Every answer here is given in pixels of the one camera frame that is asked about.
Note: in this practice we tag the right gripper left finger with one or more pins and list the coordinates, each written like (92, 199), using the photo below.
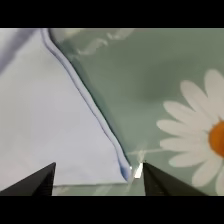
(35, 184)

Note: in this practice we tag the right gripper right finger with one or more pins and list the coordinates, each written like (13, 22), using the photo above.
(165, 185)

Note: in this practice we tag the light blue shirt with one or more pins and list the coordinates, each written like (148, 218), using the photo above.
(40, 116)

